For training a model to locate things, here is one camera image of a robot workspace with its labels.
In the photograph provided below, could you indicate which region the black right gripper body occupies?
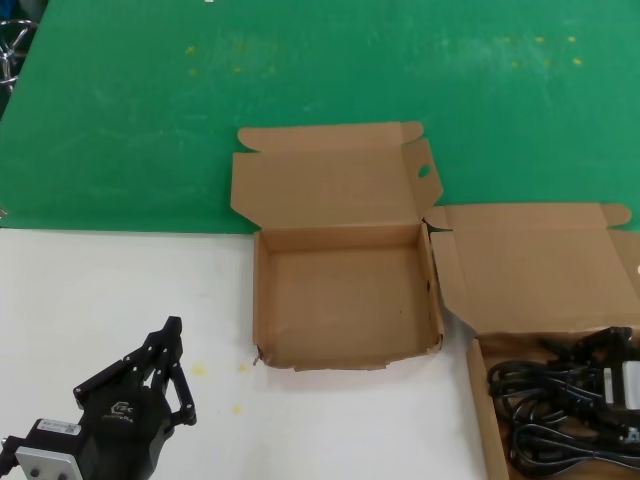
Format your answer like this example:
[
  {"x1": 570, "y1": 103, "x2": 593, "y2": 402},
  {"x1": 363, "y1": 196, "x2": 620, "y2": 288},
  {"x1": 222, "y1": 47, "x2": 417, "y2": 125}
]
[{"x1": 618, "y1": 348, "x2": 640, "y2": 427}]

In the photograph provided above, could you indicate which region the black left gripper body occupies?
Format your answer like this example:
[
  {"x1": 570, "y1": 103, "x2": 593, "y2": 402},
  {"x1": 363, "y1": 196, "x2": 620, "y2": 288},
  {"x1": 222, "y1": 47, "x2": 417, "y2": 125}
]
[{"x1": 24, "y1": 388, "x2": 176, "y2": 480}]

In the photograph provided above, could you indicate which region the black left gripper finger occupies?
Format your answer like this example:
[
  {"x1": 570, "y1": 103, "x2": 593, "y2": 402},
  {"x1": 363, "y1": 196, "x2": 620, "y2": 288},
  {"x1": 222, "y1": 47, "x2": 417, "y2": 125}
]
[
  {"x1": 73, "y1": 315, "x2": 184, "y2": 409},
  {"x1": 149, "y1": 346, "x2": 198, "y2": 427}
]

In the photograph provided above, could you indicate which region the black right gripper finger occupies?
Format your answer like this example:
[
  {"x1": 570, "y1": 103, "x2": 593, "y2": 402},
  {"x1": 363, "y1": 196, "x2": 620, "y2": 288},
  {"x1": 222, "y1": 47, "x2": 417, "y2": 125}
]
[
  {"x1": 591, "y1": 398, "x2": 640, "y2": 442},
  {"x1": 574, "y1": 326, "x2": 634, "y2": 362}
]

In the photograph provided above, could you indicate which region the open cardboard box with hole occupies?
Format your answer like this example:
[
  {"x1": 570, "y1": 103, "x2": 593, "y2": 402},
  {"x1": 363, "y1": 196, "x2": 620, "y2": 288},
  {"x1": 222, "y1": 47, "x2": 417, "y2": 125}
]
[{"x1": 230, "y1": 120, "x2": 446, "y2": 373}]

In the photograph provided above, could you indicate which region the green table mat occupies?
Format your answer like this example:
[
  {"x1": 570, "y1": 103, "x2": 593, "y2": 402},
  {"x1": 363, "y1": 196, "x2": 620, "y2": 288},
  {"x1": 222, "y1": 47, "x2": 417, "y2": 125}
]
[{"x1": 0, "y1": 0, "x2": 640, "y2": 236}]

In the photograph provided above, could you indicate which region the chrome metal rack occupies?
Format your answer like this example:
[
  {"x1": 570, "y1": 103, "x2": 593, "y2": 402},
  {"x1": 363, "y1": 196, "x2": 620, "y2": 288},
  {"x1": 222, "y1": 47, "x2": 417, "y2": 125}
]
[{"x1": 0, "y1": 18, "x2": 34, "y2": 87}]

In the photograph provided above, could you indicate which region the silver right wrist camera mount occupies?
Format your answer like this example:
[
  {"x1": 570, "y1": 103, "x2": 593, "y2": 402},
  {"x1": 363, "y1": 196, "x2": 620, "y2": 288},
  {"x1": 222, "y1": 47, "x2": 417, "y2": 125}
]
[{"x1": 601, "y1": 363, "x2": 634, "y2": 407}]

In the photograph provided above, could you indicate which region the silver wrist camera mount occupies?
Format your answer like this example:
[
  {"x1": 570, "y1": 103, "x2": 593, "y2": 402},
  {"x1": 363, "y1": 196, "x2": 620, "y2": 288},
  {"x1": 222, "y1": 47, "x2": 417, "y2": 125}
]
[
  {"x1": 601, "y1": 363, "x2": 634, "y2": 407},
  {"x1": 0, "y1": 434, "x2": 82, "y2": 480}
]

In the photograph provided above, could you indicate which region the black power cable with plug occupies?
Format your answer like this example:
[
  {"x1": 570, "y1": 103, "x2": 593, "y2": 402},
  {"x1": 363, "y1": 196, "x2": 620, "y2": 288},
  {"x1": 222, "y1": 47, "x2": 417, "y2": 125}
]
[{"x1": 538, "y1": 338, "x2": 640, "y2": 401}]

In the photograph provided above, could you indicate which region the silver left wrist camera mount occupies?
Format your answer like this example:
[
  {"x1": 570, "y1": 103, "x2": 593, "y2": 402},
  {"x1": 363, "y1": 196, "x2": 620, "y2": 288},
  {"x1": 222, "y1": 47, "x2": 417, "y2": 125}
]
[{"x1": 0, "y1": 434, "x2": 82, "y2": 480}]

